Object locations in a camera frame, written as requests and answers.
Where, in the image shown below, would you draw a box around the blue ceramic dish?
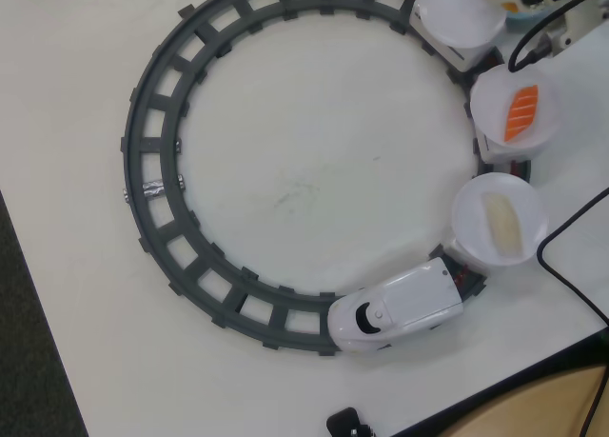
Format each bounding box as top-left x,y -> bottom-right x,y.
503,3 -> 548,33

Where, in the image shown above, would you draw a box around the white plate with salmon sushi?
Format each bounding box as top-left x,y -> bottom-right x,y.
469,65 -> 559,153

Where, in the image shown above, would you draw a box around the orange salmon sushi toy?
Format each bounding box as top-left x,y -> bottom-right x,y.
502,86 -> 541,144

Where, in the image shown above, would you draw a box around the white plate with squid sushi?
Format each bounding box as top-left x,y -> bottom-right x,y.
450,171 -> 549,268

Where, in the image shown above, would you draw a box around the white squid sushi toy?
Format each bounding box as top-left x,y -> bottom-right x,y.
481,192 -> 525,258

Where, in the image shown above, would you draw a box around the white Shinkansen toy locomotive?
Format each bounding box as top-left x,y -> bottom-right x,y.
327,257 -> 465,358

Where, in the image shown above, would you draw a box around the white wagon under salmon plate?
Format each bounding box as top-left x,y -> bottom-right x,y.
475,126 -> 535,165

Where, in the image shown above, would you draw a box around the white wagon under squid plate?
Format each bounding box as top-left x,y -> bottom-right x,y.
440,226 -> 492,277

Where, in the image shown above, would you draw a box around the grey circular toy track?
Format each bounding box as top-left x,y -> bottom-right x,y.
118,0 -> 534,360

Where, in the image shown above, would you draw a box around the light wooden desk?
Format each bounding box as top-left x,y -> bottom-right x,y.
399,364 -> 609,437

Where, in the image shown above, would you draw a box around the black table clamp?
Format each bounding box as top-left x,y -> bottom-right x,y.
326,407 -> 377,437

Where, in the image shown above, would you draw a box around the black camera cable with connector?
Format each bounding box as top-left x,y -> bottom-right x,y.
506,0 -> 609,74

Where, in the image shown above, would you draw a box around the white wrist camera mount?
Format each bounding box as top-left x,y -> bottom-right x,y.
549,3 -> 609,55

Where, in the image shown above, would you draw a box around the long black cable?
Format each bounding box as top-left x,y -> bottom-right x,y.
536,187 -> 609,325

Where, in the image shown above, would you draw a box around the thin black cable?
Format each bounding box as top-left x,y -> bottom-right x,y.
582,366 -> 607,437

